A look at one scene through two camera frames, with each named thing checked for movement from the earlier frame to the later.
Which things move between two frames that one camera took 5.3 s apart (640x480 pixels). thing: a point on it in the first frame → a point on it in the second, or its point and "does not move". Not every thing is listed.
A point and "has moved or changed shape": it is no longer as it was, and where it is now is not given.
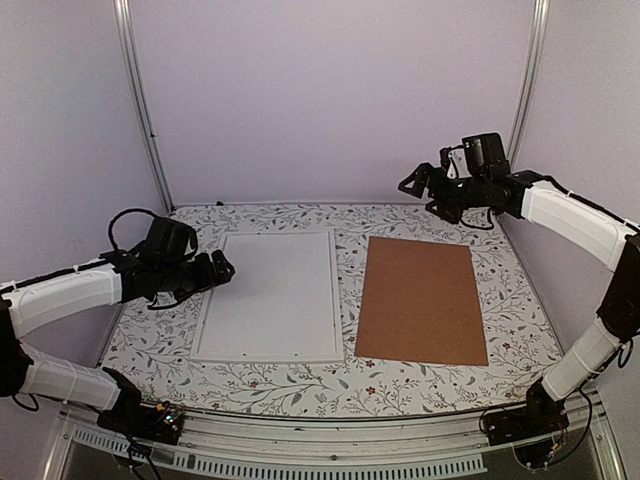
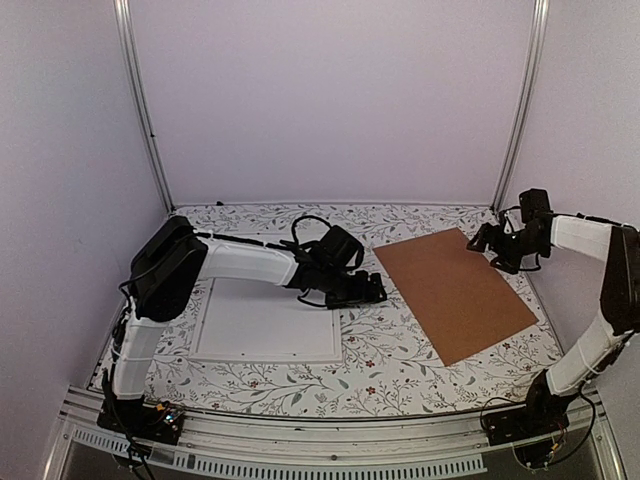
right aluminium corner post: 529,80 does not move
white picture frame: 280,304 does not move
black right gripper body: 471,194 → 510,250
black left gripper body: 178,281 → 340,292
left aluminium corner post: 137,98 does not move
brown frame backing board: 419,302 has moved or changed shape
